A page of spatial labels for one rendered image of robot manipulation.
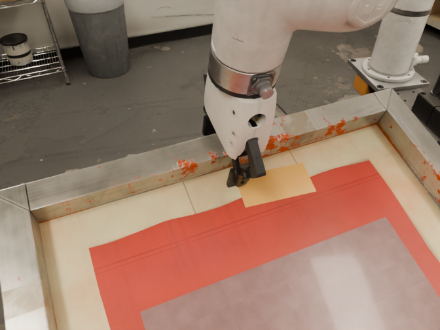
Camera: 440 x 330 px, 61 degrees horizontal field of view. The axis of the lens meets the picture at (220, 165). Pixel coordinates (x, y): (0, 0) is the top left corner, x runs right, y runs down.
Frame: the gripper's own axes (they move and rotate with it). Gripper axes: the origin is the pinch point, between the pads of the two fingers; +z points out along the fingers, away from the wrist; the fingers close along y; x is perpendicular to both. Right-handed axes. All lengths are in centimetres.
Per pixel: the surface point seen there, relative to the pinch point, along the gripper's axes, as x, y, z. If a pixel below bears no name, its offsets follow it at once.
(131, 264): 16.2, -10.7, 1.2
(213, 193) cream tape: 3.6, -5.0, 1.0
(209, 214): 5.2, -7.7, 1.0
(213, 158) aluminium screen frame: 2.8, -2.0, -2.6
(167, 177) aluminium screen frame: 9.0, -2.0, -1.1
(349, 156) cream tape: -18.0, -5.8, 0.8
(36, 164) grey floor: 54, 131, 168
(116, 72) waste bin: -17, 219, 187
